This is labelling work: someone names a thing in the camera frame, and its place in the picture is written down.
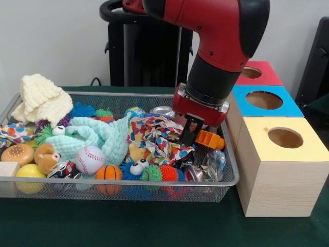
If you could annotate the dark green table cloth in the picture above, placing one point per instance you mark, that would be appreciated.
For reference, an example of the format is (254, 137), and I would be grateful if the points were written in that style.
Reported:
(318, 110)
(128, 226)

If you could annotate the brown monkey plush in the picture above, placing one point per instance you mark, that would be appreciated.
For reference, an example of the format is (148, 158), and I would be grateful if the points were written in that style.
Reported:
(46, 159)

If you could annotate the small orange basketball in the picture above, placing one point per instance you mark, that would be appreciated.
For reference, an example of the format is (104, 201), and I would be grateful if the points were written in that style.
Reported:
(108, 173)

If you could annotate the silver mesh bin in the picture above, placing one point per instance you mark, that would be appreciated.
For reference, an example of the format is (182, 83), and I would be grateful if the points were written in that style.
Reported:
(221, 191)

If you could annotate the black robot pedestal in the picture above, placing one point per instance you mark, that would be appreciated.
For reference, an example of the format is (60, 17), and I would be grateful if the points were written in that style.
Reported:
(151, 51)

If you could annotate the blue spiky ball with eyes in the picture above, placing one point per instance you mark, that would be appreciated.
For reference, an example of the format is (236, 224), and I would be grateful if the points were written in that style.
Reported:
(128, 168)

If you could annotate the small white baseball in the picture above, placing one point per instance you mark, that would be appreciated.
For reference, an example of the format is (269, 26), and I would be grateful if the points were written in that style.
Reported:
(90, 159)

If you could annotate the wooden box with three holes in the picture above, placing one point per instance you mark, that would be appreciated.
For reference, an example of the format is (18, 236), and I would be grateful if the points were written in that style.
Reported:
(277, 187)

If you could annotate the polka dot paper napkin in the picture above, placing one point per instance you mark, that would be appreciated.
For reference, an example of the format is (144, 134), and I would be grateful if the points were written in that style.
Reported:
(159, 136)

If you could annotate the crushed clear water bottle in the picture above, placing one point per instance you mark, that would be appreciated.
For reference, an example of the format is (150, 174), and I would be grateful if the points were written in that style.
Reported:
(214, 160)

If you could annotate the light blue muslin cloth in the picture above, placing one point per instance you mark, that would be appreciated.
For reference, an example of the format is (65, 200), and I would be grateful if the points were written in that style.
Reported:
(113, 139)

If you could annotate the black panel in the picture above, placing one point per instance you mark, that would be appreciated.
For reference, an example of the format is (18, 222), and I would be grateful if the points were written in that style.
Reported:
(316, 64)

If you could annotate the orange plastic toy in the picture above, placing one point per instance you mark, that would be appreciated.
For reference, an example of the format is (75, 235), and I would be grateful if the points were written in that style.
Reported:
(210, 139)

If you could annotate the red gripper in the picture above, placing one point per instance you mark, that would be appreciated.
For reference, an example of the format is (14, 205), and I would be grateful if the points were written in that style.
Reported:
(203, 110)

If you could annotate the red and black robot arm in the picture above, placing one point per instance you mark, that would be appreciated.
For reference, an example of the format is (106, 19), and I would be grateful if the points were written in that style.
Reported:
(218, 38)

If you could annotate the cream muslin cloth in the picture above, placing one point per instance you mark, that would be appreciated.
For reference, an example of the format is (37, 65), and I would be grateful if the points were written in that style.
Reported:
(41, 100)

